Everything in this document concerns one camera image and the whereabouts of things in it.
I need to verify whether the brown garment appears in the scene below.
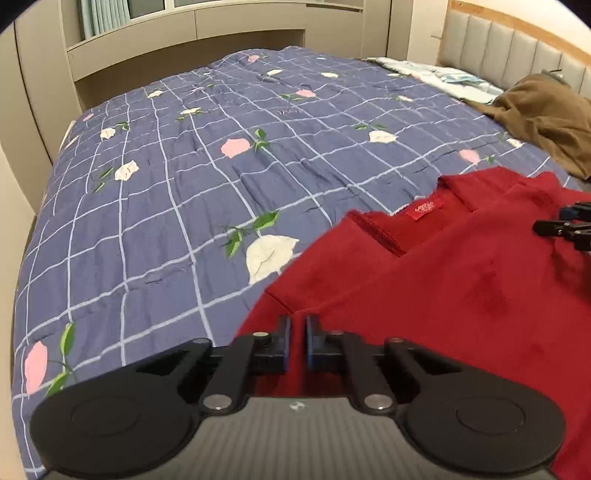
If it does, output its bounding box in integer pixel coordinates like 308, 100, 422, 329
465, 71, 591, 181

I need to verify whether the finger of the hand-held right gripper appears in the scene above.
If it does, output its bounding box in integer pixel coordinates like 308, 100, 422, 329
533, 219, 591, 253
558, 201, 591, 221

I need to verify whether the grey padded headboard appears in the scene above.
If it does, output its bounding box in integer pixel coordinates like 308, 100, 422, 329
436, 0, 591, 100

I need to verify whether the beige built-in cabinet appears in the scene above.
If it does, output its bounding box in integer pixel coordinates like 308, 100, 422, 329
0, 0, 448, 222

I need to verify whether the red knit garment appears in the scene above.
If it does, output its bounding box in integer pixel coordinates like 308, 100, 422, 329
233, 168, 591, 480

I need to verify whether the blue floral checked quilt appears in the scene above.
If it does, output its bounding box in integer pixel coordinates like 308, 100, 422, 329
11, 45, 579, 468

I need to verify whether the light green curtain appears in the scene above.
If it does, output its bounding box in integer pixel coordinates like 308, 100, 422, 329
78, 0, 131, 41

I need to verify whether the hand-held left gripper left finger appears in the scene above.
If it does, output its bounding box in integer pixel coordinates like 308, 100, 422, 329
135, 315, 293, 415

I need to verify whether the light blue patterned cloth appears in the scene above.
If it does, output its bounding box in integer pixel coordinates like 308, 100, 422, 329
364, 56, 505, 105

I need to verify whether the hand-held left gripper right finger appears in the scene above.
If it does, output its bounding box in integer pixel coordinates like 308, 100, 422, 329
305, 315, 464, 415

